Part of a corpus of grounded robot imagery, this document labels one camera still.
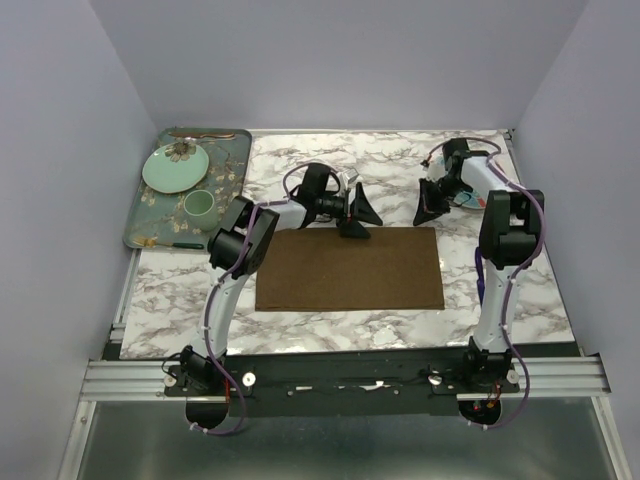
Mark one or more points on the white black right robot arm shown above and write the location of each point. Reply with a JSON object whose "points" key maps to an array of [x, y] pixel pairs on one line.
{"points": [[511, 237]]}

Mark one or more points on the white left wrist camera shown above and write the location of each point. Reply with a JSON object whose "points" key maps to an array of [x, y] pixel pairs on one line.
{"points": [[347, 179]]}

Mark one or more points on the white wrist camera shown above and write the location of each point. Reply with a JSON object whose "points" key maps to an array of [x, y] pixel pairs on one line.
{"points": [[347, 179], [435, 171]]}

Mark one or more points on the red and teal plate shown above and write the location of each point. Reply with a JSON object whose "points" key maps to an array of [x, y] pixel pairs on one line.
{"points": [[471, 200]]}

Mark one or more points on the mint green floral plate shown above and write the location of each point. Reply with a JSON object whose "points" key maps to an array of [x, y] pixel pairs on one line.
{"points": [[176, 167]]}

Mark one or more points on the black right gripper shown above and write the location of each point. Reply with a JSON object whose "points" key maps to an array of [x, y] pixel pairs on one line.
{"points": [[426, 208]]}

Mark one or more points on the mint green cup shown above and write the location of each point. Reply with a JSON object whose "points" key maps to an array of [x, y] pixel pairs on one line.
{"points": [[201, 210]]}

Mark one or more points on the gold fork green handle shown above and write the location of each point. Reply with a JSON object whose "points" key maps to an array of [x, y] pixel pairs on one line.
{"points": [[152, 243]]}

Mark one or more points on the teal floral serving tray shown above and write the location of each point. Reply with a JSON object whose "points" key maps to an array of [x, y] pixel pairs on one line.
{"points": [[162, 216]]}

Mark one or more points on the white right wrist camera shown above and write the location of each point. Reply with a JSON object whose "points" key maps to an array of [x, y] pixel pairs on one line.
{"points": [[435, 171]]}

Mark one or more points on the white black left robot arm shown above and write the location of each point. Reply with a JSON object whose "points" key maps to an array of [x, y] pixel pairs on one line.
{"points": [[239, 244]]}

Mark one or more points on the blue handled knife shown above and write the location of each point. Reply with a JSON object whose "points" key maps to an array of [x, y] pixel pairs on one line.
{"points": [[480, 272]]}

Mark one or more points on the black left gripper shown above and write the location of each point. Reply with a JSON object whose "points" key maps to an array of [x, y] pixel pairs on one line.
{"points": [[361, 211]]}

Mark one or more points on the copper spoon on tray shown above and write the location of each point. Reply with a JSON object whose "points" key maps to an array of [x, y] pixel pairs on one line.
{"points": [[202, 136]]}

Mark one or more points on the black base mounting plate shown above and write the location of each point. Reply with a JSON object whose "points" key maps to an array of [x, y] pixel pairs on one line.
{"points": [[433, 381]]}

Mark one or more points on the brown fabric napkin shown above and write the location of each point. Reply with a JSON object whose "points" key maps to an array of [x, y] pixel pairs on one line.
{"points": [[315, 270]]}

